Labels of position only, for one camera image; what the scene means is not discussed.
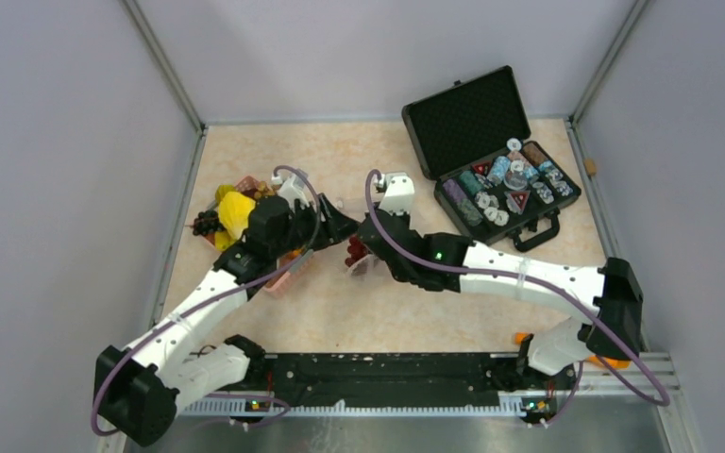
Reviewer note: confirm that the purple poker chip stack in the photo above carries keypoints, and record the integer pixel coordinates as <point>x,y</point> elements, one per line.
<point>454,191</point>

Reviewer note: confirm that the green poker chip stack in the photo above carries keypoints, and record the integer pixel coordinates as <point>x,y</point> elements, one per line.
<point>471,182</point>

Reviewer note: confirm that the pink plastic food basket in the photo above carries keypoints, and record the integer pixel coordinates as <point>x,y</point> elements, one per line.
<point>263,249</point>

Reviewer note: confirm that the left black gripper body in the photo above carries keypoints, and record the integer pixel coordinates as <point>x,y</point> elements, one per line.
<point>303,226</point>

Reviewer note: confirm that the dark black grape bunch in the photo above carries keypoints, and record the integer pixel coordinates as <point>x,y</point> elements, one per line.
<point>207,222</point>

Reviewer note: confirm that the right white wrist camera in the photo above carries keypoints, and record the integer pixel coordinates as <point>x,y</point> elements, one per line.
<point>397,191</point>

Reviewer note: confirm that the black poker chip case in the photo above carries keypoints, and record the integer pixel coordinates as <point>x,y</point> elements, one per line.
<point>466,127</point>

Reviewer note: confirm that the yellow napa cabbage toy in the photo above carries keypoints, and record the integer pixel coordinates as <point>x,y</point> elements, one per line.
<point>233,209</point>

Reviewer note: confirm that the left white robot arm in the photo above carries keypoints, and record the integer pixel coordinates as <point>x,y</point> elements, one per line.
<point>140,389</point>

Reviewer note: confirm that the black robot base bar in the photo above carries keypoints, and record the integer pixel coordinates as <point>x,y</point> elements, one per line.
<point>383,380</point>

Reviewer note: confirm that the tan longan fruit cluster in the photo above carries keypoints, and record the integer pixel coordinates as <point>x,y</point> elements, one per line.
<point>263,190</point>

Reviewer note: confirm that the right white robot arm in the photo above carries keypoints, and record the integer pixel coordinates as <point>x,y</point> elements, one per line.
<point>603,304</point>

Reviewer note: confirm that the light blue poker chip stack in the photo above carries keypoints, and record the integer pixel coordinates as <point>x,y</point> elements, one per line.
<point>499,169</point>

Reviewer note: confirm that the clear zip top bag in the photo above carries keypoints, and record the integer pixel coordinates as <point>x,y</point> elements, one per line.
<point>390,238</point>

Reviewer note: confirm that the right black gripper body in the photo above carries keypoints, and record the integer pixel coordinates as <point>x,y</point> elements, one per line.
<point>399,274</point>

